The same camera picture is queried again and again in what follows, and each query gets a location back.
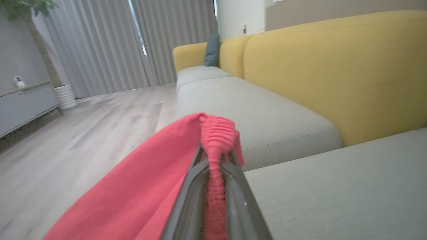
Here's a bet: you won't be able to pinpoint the teal throw pillow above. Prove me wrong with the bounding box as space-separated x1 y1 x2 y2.
203 33 221 67

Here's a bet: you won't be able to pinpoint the narrow yellow sofa backrest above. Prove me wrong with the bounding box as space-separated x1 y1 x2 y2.
219 34 254 79

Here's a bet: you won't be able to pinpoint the grey low sideboard cabinet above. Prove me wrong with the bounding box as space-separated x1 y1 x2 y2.
0 81 64 139

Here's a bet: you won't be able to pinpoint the small grey sofa seat cushion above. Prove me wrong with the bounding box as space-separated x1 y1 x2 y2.
176 65 231 90

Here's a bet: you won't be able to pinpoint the red shorts with white stripe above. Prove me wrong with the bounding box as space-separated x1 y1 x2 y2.
43 113 246 240

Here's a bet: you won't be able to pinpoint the yellow sofa armrest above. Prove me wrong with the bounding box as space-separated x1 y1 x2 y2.
172 42 208 74

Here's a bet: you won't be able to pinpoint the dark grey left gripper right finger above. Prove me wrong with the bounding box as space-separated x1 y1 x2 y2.
219 150 274 240

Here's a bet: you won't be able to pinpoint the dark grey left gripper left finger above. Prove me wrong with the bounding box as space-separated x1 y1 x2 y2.
159 142 210 240

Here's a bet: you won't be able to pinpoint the large grey sofa seat cushion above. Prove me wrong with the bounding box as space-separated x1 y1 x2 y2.
244 128 427 240

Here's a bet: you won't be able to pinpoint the green potted tree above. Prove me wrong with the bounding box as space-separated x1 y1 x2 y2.
0 0 63 88

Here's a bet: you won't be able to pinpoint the grey pleated curtain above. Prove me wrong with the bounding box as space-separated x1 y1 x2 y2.
130 0 219 85
32 0 157 99

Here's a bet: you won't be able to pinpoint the white ribbed plant pot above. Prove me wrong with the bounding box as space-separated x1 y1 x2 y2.
54 84 79 111

